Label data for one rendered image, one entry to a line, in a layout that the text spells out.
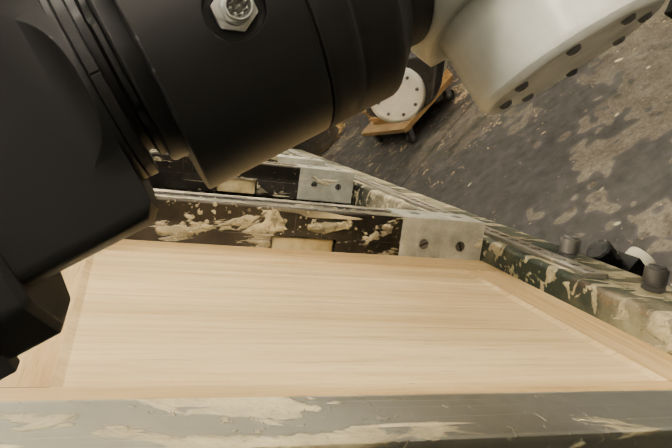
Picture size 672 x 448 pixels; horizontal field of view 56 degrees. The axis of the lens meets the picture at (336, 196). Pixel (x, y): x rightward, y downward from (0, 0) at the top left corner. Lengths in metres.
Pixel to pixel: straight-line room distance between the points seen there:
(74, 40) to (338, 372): 0.33
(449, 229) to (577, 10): 0.69
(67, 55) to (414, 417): 0.26
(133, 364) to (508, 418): 0.23
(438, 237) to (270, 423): 0.57
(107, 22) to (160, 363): 0.31
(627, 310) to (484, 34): 0.52
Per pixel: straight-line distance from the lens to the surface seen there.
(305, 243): 0.80
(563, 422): 0.39
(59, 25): 0.17
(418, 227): 0.84
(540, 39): 0.19
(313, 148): 5.17
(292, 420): 0.33
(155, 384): 0.41
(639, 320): 0.68
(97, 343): 0.47
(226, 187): 1.32
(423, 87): 0.86
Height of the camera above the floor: 1.37
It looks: 19 degrees down
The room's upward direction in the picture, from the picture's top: 43 degrees counter-clockwise
